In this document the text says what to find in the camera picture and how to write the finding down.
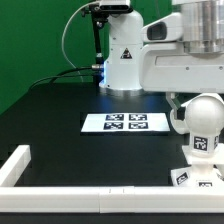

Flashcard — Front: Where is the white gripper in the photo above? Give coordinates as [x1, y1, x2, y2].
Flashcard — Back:
[139, 42, 224, 121]

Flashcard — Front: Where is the white lamp shade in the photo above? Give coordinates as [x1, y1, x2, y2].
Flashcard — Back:
[170, 109, 188, 134]

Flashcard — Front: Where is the white lamp bulb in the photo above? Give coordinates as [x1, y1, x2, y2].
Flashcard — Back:
[185, 95, 224, 156]

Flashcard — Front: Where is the white lamp base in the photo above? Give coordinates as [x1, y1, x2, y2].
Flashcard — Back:
[171, 143, 224, 187]

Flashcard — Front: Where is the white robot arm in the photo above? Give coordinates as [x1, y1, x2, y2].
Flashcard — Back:
[99, 0, 224, 100]

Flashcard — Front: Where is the white marker sheet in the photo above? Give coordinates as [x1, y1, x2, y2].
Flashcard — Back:
[81, 113, 170, 133]

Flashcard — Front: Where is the white front fence wall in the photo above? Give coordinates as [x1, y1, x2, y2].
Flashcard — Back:
[0, 186, 224, 213]

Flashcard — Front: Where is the white fence wall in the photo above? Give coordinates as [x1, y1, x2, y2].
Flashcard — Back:
[0, 186, 224, 213]
[0, 145, 31, 187]

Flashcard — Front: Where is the black cable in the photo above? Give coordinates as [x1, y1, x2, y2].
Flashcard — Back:
[28, 66, 101, 92]

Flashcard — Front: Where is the black camera on stand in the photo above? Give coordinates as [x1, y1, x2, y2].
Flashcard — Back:
[99, 0, 132, 14]

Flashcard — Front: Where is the grey cable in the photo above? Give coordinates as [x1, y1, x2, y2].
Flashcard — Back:
[61, 0, 101, 83]

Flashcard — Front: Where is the black camera stand pole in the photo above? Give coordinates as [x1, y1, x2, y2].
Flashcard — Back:
[81, 2, 108, 86]

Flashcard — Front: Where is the white left fence wall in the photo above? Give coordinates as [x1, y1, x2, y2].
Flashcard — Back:
[0, 145, 31, 187]

